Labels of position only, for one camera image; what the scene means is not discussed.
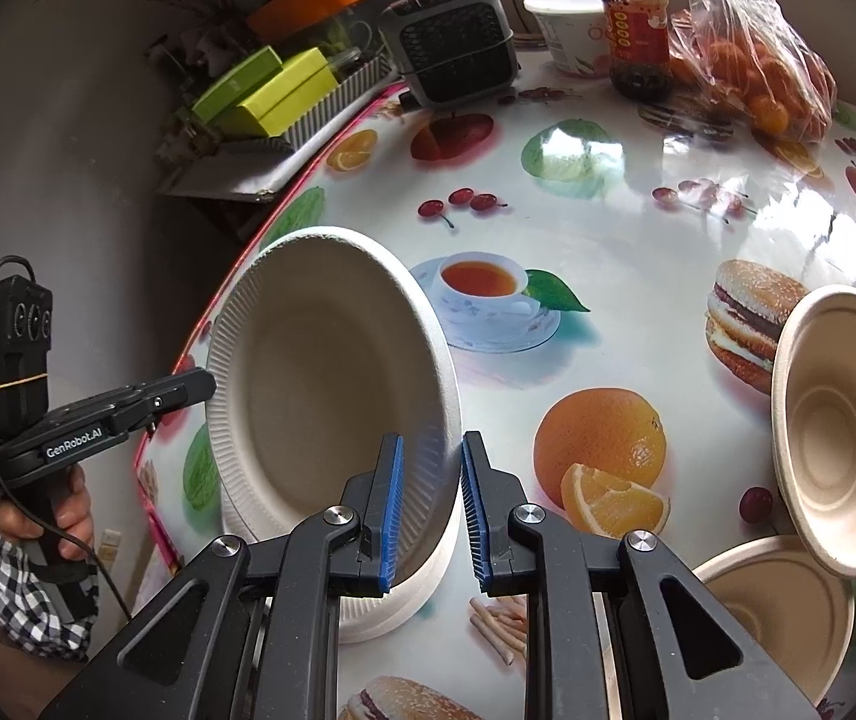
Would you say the white paper plate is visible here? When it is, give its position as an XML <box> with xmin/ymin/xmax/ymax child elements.
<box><xmin>203</xmin><ymin>239</ymin><xmax>467</xmax><ymax>602</ymax></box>
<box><xmin>220</xmin><ymin>489</ymin><xmax>464</xmax><ymax>644</ymax></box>

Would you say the checkered left sleeve forearm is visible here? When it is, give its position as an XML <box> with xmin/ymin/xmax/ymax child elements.
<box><xmin>0</xmin><ymin>532</ymin><xmax>99</xmax><ymax>661</ymax></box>

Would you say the person's left hand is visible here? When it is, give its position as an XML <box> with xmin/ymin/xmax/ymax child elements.
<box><xmin>0</xmin><ymin>465</ymin><xmax>94</xmax><ymax>561</ymax></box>

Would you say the upper green box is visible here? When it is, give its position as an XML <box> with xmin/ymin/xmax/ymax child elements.
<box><xmin>192</xmin><ymin>46</ymin><xmax>283</xmax><ymax>124</ymax></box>

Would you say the green box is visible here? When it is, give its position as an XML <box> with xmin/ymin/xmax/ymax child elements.
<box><xmin>213</xmin><ymin>47</ymin><xmax>338</xmax><ymax>138</ymax></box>
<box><xmin>192</xmin><ymin>46</ymin><xmax>283</xmax><ymax>124</ymax></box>

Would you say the lower green box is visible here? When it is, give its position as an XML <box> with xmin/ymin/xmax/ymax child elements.
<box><xmin>213</xmin><ymin>47</ymin><xmax>338</xmax><ymax>138</ymax></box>

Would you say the black white striped box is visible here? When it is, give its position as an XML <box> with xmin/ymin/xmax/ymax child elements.
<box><xmin>172</xmin><ymin>50</ymin><xmax>399</xmax><ymax>155</ymax></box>

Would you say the black portable heater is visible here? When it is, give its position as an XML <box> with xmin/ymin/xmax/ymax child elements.
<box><xmin>377</xmin><ymin>0</ymin><xmax>519</xmax><ymax>110</ymax></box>

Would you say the white plastic tub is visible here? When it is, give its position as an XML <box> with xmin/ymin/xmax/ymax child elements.
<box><xmin>524</xmin><ymin>0</ymin><xmax>610</xmax><ymax>78</ymax></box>

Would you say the red label sauce jar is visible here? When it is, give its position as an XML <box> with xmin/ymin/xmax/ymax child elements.
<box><xmin>602</xmin><ymin>0</ymin><xmax>674</xmax><ymax>103</ymax></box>

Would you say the plastic bag of oranges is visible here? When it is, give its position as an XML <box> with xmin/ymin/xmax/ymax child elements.
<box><xmin>668</xmin><ymin>0</ymin><xmax>837</xmax><ymax>143</ymax></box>

